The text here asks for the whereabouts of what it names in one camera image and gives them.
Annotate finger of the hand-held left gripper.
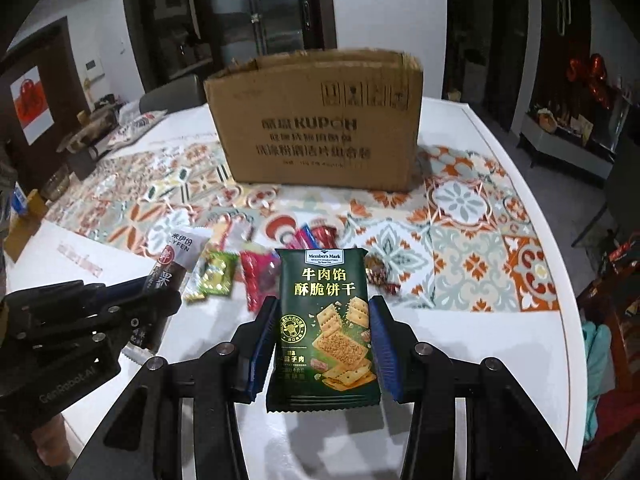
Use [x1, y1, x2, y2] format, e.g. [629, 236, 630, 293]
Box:
[15, 290, 182, 356]
[0, 280, 151, 322]

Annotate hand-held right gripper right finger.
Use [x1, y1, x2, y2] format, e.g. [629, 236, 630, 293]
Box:
[367, 295, 556, 480]

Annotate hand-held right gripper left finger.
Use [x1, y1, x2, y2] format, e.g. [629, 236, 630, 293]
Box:
[92, 296, 281, 480]

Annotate white and black snack packet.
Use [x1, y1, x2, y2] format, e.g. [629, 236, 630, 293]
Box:
[124, 222, 211, 361]

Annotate green cracker packet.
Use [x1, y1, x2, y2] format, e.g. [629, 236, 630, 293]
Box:
[265, 247, 382, 413]

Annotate brown cardboard box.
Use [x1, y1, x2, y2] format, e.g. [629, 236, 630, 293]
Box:
[203, 49, 425, 195]

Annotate person's left forearm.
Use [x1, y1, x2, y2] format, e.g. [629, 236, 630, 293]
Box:
[37, 400, 66, 466]

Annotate green candy packet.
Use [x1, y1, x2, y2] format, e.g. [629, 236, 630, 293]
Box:
[184, 250, 240, 303]

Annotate red snack packet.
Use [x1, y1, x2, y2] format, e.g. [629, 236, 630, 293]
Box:
[240, 245, 281, 313]

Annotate brown foil wrapped candy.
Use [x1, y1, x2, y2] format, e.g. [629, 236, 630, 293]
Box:
[364, 255, 401, 293]

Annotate clear wrapped candy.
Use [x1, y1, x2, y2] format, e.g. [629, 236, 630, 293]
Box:
[210, 217, 256, 251]

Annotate yellow cardboard box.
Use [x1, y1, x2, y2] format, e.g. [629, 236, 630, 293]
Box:
[5, 190, 53, 261]

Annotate glass bowl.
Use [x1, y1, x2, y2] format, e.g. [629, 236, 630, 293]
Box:
[40, 165, 71, 201]

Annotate black mug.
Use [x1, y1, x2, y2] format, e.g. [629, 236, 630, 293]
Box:
[65, 150, 98, 181]

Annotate small blue box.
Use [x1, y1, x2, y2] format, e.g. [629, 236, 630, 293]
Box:
[12, 182, 31, 216]

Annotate red wrapped candy stick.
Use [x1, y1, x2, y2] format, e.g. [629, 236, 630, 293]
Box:
[310, 225, 337, 251]

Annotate patterned cushion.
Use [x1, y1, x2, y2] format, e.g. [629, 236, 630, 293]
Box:
[107, 109, 168, 146]

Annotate dark tea tray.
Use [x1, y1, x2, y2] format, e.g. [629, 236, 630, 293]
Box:
[65, 102, 123, 153]

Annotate patterned tile-print table mat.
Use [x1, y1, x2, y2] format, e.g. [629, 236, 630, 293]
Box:
[42, 132, 561, 318]

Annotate grey chair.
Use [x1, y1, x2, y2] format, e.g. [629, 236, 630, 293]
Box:
[139, 75, 208, 113]

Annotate dark wooden door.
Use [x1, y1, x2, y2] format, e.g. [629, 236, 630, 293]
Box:
[0, 17, 93, 186]

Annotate teal cloth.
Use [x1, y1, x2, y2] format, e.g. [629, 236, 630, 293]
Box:
[585, 322, 613, 396]

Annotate low sideboard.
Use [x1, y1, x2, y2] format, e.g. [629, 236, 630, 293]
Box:
[517, 105, 631, 181]

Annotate dark glass door cabinet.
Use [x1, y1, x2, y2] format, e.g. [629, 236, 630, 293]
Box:
[122, 0, 331, 96]

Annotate red balloons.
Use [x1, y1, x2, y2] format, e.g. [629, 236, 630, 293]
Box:
[567, 52, 613, 108]

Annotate red and white wall poster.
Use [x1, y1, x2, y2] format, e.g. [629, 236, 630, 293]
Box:
[11, 65, 56, 142]

